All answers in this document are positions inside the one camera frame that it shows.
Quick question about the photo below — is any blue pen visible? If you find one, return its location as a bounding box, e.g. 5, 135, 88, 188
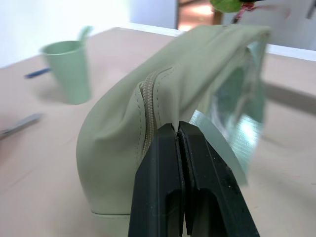
24, 67, 52, 79

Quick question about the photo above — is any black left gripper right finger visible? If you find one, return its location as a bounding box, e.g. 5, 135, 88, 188
178, 120, 260, 237

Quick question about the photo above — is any green plastic cup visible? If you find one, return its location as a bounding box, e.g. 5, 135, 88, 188
39, 40, 92, 105

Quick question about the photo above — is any green toothbrush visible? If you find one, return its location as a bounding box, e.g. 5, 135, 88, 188
78, 25, 94, 44

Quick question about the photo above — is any green zip pouch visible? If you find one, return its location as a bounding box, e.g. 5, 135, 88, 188
77, 24, 272, 219

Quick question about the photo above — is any silver metal tool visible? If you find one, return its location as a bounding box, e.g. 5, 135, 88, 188
0, 113, 44, 140

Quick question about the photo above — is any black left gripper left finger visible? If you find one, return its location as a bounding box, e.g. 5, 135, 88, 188
127, 122, 186, 237

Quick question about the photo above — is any green plush keychain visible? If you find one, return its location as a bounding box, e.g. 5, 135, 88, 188
209, 0, 292, 25

